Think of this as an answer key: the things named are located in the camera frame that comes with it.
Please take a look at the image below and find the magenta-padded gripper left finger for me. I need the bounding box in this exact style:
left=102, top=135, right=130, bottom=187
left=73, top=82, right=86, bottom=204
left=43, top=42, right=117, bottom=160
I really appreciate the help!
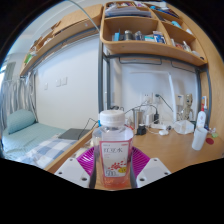
left=54, top=146, right=101, bottom=189

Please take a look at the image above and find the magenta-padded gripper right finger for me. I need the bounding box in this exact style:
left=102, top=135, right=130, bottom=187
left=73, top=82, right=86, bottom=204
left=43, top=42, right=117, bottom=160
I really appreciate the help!
left=128, top=146, right=172, bottom=188

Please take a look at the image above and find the clear drink bottle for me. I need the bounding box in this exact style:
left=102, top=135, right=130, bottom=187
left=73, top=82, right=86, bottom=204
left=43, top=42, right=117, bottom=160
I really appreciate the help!
left=92, top=109, right=135, bottom=190

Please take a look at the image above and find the blue checked blanket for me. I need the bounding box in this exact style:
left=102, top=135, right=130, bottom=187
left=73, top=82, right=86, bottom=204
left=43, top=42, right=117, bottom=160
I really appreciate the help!
left=19, top=137, right=78, bottom=170

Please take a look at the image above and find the dark grey laptop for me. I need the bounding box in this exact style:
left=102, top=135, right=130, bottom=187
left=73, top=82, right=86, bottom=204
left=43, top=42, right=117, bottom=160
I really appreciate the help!
left=58, top=128, right=91, bottom=141

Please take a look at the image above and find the black charger block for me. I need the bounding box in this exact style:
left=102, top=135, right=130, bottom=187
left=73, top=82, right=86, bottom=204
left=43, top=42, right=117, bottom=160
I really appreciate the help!
left=136, top=123, right=147, bottom=136

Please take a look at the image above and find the white power strip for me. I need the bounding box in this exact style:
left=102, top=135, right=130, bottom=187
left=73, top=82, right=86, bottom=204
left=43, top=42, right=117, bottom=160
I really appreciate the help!
left=150, top=123, right=168, bottom=130

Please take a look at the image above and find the steel tumbler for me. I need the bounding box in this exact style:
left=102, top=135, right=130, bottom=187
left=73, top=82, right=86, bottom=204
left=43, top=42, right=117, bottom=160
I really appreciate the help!
left=132, top=108, right=145, bottom=129

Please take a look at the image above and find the white plastic cup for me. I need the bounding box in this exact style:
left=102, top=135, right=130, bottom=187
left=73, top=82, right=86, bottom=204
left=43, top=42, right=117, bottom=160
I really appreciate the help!
left=191, top=126, right=209, bottom=151

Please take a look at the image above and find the brown tree-man figurine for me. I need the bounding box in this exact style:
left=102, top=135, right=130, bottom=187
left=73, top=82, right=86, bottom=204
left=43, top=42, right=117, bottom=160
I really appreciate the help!
left=181, top=93, right=195, bottom=122

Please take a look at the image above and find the green pillow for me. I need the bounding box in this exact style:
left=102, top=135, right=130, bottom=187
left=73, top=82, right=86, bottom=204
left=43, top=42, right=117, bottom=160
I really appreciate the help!
left=6, top=109, right=37, bottom=135

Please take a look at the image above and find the wooden shelf unit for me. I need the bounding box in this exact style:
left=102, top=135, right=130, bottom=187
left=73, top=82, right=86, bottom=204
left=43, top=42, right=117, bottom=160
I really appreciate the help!
left=99, top=0, right=208, bottom=67

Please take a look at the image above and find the black power cable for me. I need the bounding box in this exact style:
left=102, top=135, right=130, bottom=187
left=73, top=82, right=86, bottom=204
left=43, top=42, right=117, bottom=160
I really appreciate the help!
left=154, top=94, right=174, bottom=113

